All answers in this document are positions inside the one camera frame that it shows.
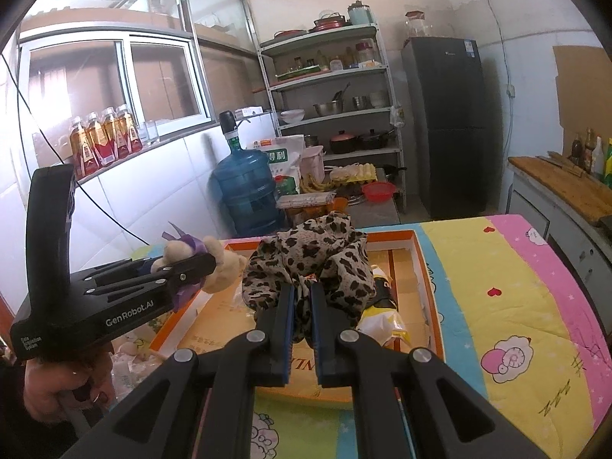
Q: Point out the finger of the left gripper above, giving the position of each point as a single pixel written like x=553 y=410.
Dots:
x=121 y=270
x=157 y=279

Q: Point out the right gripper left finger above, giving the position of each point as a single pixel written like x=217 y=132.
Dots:
x=270 y=365

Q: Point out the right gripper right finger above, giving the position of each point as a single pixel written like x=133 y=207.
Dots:
x=333 y=341

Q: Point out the beige bear purple dress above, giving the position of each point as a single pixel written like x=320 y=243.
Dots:
x=229 y=268

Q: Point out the leopard print scrunchie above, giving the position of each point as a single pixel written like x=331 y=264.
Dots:
x=326 y=250

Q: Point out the person's left hand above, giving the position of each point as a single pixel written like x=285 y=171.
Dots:
x=77 y=384

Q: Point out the yellow white black pouch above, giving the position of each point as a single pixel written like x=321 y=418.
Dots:
x=381 y=320

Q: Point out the blue water jug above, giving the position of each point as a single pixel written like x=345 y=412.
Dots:
x=247 y=185

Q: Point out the orange drink bottle pack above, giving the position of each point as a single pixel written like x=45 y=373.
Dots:
x=100 y=140

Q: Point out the red plastic basket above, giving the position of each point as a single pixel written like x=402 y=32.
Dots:
x=378 y=191

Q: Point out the egg tray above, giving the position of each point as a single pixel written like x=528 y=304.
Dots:
x=353 y=174

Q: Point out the white green printed sack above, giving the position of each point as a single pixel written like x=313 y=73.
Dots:
x=284 y=157

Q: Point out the colourful cartoon bed sheet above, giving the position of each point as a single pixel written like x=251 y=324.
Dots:
x=488 y=293

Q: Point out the metal shelving rack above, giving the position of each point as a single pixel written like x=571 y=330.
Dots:
x=336 y=86

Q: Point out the black refrigerator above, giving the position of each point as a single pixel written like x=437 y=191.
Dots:
x=454 y=135

